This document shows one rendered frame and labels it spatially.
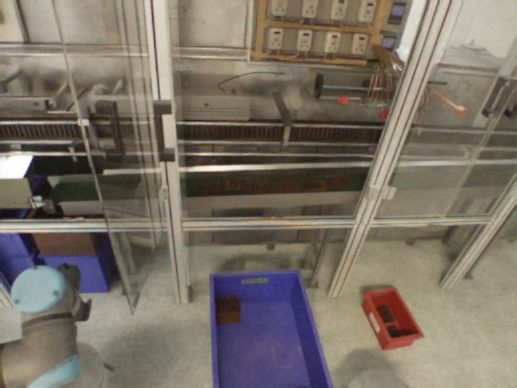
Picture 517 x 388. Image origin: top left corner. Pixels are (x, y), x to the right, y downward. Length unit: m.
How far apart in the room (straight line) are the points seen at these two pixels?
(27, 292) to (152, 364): 1.13
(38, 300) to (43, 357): 0.10
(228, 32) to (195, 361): 1.53
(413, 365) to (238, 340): 0.91
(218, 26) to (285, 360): 1.47
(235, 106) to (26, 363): 1.05
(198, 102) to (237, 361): 1.05
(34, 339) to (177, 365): 1.11
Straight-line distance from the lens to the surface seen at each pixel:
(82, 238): 1.72
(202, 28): 1.65
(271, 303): 1.65
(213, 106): 1.34
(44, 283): 0.71
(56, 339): 0.70
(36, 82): 1.82
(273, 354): 1.53
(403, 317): 2.02
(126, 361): 1.80
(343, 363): 1.84
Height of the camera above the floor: 1.59
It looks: 38 degrees down
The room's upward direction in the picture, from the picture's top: 5 degrees clockwise
